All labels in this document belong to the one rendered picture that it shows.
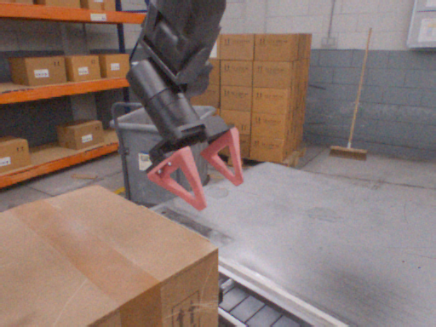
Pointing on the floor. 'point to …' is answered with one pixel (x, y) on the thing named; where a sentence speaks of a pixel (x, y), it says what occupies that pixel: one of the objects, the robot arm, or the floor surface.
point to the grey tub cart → (144, 188)
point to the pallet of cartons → (261, 94)
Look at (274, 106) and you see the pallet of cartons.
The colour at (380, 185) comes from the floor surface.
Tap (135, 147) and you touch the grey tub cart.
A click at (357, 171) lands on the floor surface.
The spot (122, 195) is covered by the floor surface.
